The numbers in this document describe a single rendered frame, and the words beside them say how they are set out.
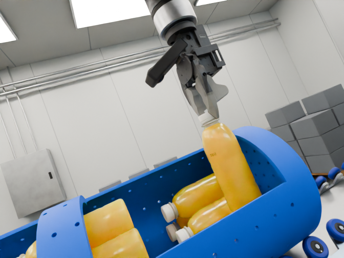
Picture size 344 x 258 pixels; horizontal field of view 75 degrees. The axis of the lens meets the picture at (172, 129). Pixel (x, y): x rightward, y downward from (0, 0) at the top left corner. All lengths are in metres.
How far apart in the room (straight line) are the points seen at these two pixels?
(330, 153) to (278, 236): 3.14
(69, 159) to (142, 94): 1.63
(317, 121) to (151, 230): 3.10
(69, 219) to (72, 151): 3.51
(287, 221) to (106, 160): 3.53
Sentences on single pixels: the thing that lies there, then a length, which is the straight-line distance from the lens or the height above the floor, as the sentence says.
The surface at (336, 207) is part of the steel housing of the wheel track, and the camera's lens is 0.79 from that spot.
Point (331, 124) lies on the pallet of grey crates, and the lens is 3.68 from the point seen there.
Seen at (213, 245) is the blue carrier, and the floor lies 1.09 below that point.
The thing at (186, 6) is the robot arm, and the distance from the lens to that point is 0.53.
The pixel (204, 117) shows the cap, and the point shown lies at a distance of 0.46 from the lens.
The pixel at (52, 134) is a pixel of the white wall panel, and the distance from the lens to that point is 3.99.
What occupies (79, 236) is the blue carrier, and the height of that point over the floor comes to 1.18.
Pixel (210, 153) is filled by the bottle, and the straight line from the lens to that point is 0.46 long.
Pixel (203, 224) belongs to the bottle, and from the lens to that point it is 0.50.
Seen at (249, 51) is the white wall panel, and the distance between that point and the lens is 5.44.
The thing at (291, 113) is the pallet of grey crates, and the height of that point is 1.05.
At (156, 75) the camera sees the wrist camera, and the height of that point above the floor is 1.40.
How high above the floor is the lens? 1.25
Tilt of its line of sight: 5 degrees up
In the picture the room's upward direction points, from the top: 22 degrees counter-clockwise
